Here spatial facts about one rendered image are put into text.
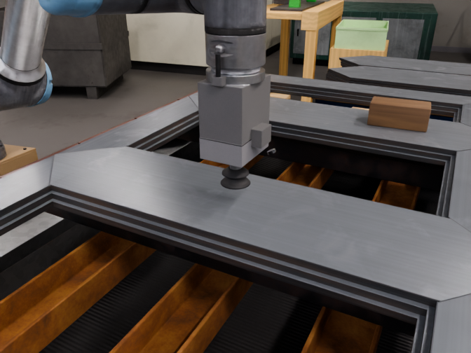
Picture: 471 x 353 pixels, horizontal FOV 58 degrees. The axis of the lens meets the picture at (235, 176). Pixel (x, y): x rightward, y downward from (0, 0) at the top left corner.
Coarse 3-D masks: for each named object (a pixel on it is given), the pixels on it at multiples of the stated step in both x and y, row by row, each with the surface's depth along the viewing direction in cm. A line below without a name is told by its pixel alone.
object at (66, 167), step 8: (80, 152) 78; (88, 152) 78; (96, 152) 78; (104, 152) 78; (112, 152) 78; (64, 160) 75; (72, 160) 75; (80, 160) 75; (88, 160) 75; (96, 160) 75; (56, 168) 72; (64, 168) 72; (72, 168) 72; (80, 168) 72; (56, 176) 69; (64, 176) 69
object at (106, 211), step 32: (320, 96) 120; (352, 96) 117; (384, 96) 114; (192, 128) 98; (288, 128) 93; (416, 160) 82; (448, 160) 80; (64, 192) 66; (448, 192) 67; (0, 224) 59; (128, 224) 60; (160, 224) 58; (224, 256) 53; (256, 256) 52; (288, 256) 50; (320, 288) 48; (352, 288) 47; (384, 288) 46; (416, 320) 44; (416, 352) 40
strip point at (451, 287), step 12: (456, 228) 55; (456, 240) 53; (468, 240) 53; (456, 252) 51; (468, 252) 51; (444, 264) 49; (456, 264) 49; (468, 264) 49; (444, 276) 47; (456, 276) 47; (468, 276) 47; (444, 288) 45; (456, 288) 45; (468, 288) 45
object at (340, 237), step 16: (336, 208) 60; (352, 208) 60; (368, 208) 60; (384, 208) 60; (320, 224) 56; (336, 224) 56; (352, 224) 56; (368, 224) 56; (304, 240) 53; (320, 240) 53; (336, 240) 53; (352, 240) 53; (368, 240) 53; (304, 256) 50; (320, 256) 50; (336, 256) 50; (352, 256) 50; (352, 272) 47
